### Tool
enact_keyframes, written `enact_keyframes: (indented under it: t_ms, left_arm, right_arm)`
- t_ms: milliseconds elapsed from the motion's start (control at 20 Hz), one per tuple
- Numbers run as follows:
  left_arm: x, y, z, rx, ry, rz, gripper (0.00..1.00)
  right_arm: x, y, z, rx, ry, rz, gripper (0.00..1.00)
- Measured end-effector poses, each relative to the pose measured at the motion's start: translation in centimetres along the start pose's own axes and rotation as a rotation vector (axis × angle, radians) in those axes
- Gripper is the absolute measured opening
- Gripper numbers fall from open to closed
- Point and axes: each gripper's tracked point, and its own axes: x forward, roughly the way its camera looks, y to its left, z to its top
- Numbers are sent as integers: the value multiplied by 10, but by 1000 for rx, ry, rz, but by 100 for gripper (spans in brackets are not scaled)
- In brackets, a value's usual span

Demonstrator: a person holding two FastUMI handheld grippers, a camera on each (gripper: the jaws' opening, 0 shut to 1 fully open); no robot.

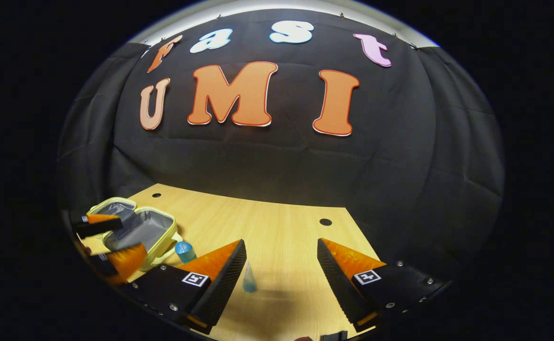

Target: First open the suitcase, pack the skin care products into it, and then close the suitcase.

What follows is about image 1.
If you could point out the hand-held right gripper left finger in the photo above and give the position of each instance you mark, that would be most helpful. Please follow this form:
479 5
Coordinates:
222 284

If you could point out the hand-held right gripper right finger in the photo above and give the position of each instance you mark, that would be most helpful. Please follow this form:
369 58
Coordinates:
338 284

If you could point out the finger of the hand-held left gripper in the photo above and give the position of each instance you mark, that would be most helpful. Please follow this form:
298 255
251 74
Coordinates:
101 226
127 260

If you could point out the pale blue skin care tube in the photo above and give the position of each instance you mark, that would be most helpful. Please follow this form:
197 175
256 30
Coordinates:
249 282

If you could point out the pale yellow suitcase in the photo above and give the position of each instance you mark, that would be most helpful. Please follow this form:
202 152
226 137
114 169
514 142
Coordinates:
151 229

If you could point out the blue skin care bottle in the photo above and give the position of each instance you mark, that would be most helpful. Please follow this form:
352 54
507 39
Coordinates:
185 251

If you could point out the black backdrop cloth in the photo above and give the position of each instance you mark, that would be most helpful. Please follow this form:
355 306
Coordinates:
281 161

